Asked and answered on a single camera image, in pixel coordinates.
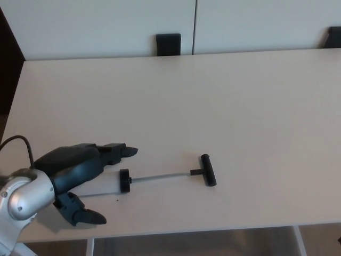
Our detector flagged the white desk leg frame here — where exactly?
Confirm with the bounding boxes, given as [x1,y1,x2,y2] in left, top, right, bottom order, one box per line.
[85,238,95,256]
[293,225,307,256]

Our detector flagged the dark brown side panel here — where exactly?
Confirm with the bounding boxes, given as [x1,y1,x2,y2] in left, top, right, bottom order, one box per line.
[0,6,26,145]

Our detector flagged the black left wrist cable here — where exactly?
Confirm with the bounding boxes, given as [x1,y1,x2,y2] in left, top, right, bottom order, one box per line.
[0,135,35,169]

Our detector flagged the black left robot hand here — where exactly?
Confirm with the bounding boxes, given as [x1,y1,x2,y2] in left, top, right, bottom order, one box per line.
[34,142,139,227]

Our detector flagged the white metal frame bar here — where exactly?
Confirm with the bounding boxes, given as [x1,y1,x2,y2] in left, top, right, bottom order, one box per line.
[7,241,37,256]

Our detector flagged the white air pump black handle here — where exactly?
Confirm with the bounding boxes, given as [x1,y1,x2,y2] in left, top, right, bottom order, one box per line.
[76,154,217,199]

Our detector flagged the black bracket, left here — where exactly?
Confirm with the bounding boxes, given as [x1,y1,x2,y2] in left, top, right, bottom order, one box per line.
[156,33,183,57]

